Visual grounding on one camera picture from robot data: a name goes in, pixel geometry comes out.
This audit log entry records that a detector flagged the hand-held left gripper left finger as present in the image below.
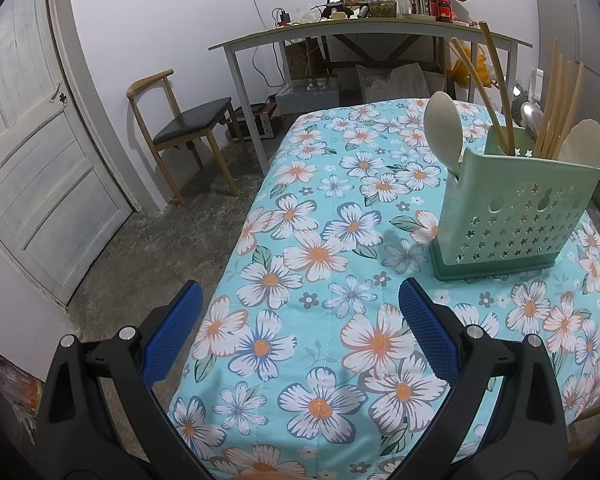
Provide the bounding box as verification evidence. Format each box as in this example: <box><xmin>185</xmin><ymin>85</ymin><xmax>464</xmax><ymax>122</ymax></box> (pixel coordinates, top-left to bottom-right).
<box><xmin>35</xmin><ymin>279</ymin><xmax>204</xmax><ymax>480</ymax></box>

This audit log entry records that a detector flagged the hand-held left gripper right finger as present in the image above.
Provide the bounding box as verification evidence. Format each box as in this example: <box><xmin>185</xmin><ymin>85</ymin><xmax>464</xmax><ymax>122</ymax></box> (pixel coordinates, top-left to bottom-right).
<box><xmin>398</xmin><ymin>276</ymin><xmax>568</xmax><ymax>480</ymax></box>

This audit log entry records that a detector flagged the green plastic utensil holder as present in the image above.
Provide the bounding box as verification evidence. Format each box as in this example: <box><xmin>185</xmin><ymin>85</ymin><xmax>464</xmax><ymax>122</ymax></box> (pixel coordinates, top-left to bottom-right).
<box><xmin>428</xmin><ymin>122</ymin><xmax>600</xmax><ymax>282</ymax></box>

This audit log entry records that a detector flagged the large metal spoon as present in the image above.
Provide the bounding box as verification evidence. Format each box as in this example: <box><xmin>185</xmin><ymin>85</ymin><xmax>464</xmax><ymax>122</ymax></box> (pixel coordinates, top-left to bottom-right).
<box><xmin>520</xmin><ymin>101</ymin><xmax>542</xmax><ymax>137</ymax></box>

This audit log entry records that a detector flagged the bundle of wooden chopsticks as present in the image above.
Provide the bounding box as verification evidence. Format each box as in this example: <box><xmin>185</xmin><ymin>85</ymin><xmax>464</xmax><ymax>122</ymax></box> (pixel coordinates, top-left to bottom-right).
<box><xmin>450</xmin><ymin>20</ymin><xmax>586</xmax><ymax>160</ymax></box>

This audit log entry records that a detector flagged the floral blue tablecloth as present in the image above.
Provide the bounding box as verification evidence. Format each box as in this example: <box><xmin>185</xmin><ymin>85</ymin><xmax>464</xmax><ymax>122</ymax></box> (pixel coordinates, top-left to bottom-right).
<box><xmin>167</xmin><ymin>97</ymin><xmax>600</xmax><ymax>480</ymax></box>

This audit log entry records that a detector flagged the crumpled plastic bag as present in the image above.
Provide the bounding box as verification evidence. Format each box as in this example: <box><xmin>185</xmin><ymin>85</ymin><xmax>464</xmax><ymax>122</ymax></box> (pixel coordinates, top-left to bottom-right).
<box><xmin>0</xmin><ymin>355</ymin><xmax>41</xmax><ymax>441</ymax></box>

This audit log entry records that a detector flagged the light wooden chair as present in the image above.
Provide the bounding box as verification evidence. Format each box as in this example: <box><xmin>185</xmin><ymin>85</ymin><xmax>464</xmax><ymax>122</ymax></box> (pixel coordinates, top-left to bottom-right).
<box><xmin>567</xmin><ymin>400</ymin><xmax>600</xmax><ymax>461</ymax></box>

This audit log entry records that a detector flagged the cream plastic rice spoon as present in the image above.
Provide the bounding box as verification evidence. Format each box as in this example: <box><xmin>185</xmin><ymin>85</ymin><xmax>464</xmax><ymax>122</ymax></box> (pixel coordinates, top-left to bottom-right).
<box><xmin>423</xmin><ymin>91</ymin><xmax>465</xmax><ymax>181</ymax></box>
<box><xmin>555</xmin><ymin>119</ymin><xmax>600</xmax><ymax>166</ymax></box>

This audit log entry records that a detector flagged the wooden chair with black seat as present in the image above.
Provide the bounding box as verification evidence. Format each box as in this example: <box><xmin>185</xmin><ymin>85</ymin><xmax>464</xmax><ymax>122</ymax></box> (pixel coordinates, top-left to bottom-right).
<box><xmin>126</xmin><ymin>69</ymin><xmax>241</xmax><ymax>206</ymax></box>

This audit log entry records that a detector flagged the white panelled door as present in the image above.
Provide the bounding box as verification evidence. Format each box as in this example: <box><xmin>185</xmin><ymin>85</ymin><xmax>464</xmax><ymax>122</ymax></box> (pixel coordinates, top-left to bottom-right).
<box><xmin>0</xmin><ymin>0</ymin><xmax>136</xmax><ymax>306</ymax></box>

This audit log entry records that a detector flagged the grey sack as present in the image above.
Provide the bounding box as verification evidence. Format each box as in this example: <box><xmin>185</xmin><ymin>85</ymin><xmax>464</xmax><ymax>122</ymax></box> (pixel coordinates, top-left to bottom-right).
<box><xmin>355</xmin><ymin>62</ymin><xmax>428</xmax><ymax>101</ymax></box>

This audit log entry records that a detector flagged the yellow plastic bag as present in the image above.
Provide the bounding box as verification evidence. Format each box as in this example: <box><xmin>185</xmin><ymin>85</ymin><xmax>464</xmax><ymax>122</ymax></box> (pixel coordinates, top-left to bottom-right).
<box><xmin>450</xmin><ymin>45</ymin><xmax>496</xmax><ymax>86</ymax></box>

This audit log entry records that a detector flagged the white foam box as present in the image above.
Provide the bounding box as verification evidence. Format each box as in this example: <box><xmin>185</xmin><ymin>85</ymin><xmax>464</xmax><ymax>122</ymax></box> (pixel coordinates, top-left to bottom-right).
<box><xmin>275</xmin><ymin>80</ymin><xmax>342</xmax><ymax>113</ymax></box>

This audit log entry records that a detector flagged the cardboard box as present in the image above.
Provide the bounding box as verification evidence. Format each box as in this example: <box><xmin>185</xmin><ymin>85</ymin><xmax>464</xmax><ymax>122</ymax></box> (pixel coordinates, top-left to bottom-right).
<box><xmin>282</xmin><ymin>40</ymin><xmax>331</xmax><ymax>81</ymax></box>

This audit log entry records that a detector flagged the black gadget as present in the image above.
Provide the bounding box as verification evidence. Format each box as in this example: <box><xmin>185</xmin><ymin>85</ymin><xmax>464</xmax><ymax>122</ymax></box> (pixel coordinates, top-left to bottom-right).
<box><xmin>315</xmin><ymin>0</ymin><xmax>353</xmax><ymax>20</ymax></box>

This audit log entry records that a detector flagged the grey metal-frame desk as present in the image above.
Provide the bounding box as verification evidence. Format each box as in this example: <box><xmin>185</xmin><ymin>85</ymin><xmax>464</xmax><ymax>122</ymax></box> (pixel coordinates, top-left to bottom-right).
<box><xmin>209</xmin><ymin>16</ymin><xmax>533</xmax><ymax>176</ymax></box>

